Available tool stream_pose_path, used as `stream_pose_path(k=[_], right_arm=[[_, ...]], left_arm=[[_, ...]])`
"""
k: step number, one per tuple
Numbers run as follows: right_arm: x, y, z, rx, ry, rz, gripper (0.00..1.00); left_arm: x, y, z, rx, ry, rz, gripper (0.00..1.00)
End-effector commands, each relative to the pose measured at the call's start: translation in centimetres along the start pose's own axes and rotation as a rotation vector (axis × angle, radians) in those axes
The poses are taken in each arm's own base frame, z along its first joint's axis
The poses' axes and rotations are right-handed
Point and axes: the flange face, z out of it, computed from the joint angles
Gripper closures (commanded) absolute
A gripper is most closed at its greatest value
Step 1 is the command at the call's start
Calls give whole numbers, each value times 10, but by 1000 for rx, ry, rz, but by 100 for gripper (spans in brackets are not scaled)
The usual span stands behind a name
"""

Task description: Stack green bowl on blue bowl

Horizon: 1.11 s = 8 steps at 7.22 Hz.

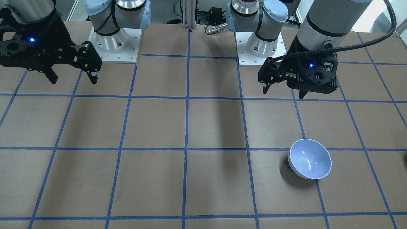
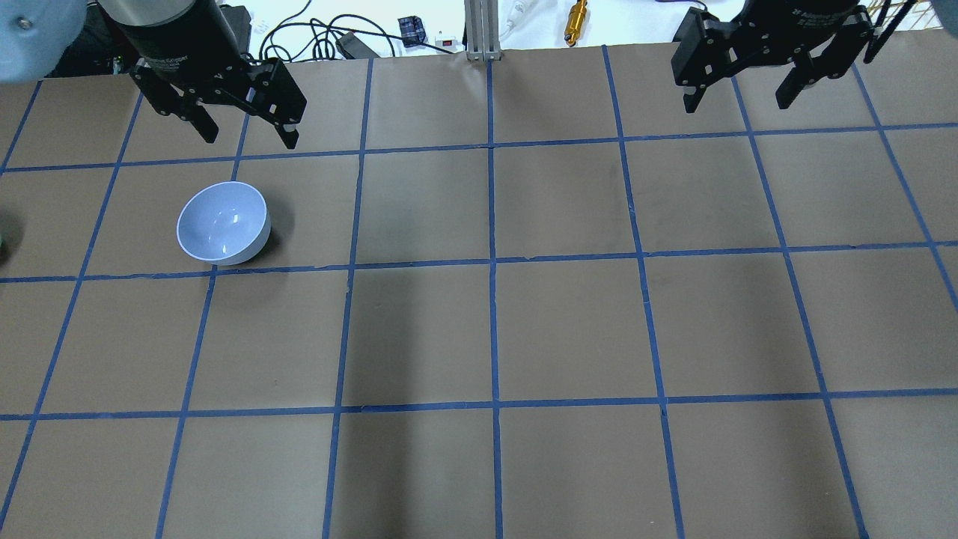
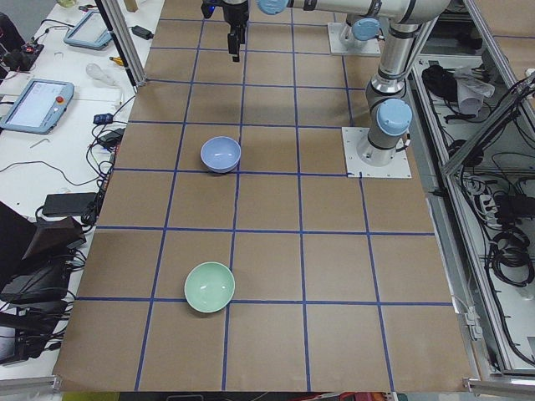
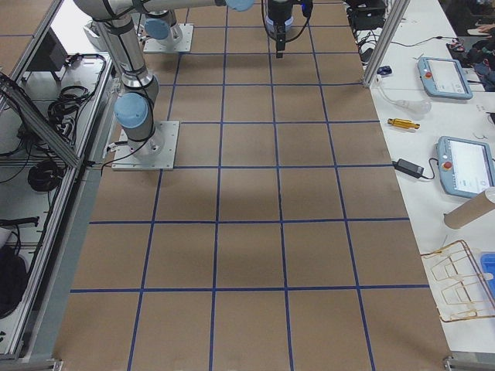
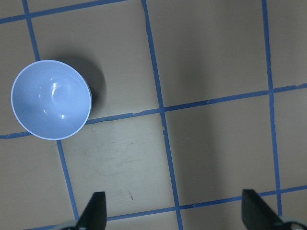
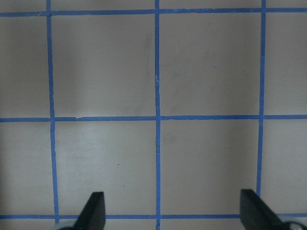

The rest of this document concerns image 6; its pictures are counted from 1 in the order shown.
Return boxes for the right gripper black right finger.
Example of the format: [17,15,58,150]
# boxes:
[240,189,287,230]

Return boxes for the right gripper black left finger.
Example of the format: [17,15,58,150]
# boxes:
[74,192,106,230]

